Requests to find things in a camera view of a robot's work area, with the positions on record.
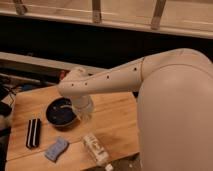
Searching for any black white striped block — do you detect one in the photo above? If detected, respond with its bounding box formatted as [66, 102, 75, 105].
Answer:
[26, 118, 41, 149]

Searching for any small clear plastic bottle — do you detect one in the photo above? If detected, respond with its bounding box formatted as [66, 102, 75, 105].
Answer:
[82, 133, 114, 171]

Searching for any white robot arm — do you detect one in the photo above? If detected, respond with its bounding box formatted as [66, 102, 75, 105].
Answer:
[58, 48, 213, 171]

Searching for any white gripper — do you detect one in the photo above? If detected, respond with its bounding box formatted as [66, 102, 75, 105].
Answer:
[71, 95, 94, 122]

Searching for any black round bowl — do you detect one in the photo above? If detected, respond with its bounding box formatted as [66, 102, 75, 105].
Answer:
[46, 98, 77, 127]

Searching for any wooden railing shelf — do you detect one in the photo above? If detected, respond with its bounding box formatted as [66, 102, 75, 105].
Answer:
[0, 0, 213, 39]

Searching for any blue sponge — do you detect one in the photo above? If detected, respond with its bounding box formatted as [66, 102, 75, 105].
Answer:
[45, 137, 69, 162]

